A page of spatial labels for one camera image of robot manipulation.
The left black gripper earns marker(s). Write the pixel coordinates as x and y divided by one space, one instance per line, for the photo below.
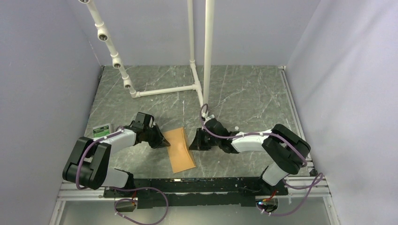
160 141

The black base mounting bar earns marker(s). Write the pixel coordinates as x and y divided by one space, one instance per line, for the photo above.
243 191

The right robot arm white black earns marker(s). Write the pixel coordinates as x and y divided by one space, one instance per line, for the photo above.
287 150

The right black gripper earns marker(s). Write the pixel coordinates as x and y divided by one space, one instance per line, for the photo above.
198 144

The brown paper envelope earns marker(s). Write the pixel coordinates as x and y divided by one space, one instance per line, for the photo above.
181 158

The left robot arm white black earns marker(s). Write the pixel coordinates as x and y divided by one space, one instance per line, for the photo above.
88 164

